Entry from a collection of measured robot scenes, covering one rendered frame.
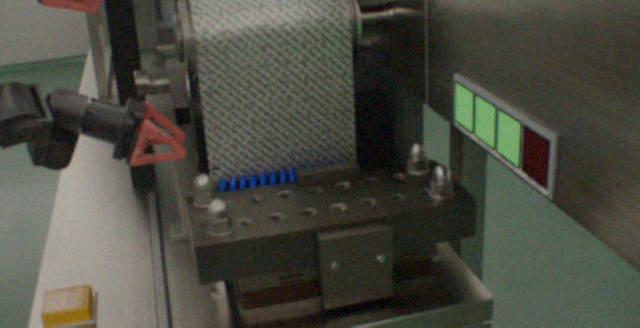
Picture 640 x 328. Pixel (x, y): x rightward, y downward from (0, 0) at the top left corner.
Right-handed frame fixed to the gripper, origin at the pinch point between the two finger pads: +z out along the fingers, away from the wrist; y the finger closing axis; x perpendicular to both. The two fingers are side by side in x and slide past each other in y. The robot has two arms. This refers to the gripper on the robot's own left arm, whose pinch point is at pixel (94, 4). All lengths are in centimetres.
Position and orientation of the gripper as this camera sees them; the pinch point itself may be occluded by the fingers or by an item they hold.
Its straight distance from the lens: 110.5
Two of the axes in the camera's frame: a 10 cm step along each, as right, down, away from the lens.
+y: 2.5, 3.2, -9.1
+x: 5.7, -8.1, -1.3
